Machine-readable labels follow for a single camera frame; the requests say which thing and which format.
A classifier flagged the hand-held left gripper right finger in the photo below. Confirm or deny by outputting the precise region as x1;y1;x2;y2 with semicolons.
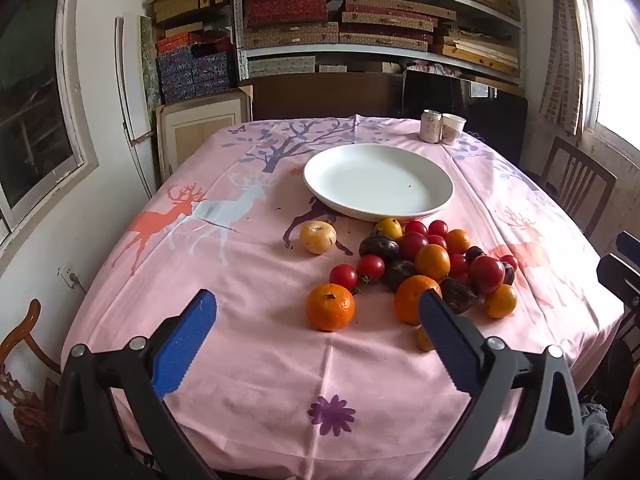
418;290;586;480

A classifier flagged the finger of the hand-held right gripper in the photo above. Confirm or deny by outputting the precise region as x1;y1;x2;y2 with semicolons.
616;231;640;263
596;254;640;311

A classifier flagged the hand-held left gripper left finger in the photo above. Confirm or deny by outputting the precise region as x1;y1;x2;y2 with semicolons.
50;288;218;480

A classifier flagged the large orange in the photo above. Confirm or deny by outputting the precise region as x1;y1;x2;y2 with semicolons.
394;275;443;325

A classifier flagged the large red tomato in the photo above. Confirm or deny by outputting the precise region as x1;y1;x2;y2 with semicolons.
468;255;506;295
397;231;430;261

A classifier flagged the yellow orange citrus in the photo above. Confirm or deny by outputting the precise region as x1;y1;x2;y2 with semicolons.
414;244;451;282

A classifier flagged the orange mandarin with green stem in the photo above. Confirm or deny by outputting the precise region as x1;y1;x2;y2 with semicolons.
306;283;356;332

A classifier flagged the pale yellow fruit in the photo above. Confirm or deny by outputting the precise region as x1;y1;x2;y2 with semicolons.
299;220;337;255

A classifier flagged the white plate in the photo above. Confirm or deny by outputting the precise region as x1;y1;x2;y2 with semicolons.
302;143;455;223

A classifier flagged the person's right forearm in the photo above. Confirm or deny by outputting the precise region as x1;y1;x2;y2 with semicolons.
611;370;640;433

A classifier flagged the brown wooden slatted chair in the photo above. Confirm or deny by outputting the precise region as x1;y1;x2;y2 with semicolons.
542;136;617;238

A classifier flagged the pink printed tablecloth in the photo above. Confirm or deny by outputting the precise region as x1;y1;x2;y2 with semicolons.
60;115;626;480

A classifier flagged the yellow citrus with stem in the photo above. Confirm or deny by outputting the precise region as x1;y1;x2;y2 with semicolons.
375;217;404;241

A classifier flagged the person's grey blue clothing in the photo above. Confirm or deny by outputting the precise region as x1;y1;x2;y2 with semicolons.
580;400;616;467

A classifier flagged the ornate carved wooden chair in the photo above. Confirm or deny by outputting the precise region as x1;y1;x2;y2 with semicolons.
0;299;63;446

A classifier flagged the bright window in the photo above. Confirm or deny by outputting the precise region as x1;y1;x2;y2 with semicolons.
575;0;640;146

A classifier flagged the black panel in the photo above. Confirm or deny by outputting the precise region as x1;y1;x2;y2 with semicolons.
402;70;528;163

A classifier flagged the white paper cup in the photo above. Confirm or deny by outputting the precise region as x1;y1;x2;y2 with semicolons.
440;113;467;146

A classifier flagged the patterned curtain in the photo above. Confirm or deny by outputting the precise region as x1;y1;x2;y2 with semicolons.
540;0;586;136

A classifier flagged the light wooden framed panel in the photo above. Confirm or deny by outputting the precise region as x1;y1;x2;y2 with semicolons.
156;85;253;183

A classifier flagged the drink can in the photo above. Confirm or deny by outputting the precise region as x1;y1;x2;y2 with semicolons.
419;109;444;143

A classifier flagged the white leaning board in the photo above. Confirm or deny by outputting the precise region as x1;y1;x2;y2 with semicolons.
114;12;161;198

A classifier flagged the pile of blue patterned boxes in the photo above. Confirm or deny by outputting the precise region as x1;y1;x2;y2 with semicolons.
156;32;237;106

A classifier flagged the dark brown wooden board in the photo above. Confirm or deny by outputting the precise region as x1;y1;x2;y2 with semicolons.
240;72;406;121

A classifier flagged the white framed dark window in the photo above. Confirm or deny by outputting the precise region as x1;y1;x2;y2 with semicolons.
0;0;101;241

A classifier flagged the metal shelf rack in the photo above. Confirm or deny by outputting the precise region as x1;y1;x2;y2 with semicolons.
232;0;528;88

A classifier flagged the pile of brown red flat boxes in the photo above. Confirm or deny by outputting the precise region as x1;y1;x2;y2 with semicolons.
241;0;523;77

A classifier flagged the wall socket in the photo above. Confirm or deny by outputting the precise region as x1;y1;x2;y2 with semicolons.
57;262;81;291

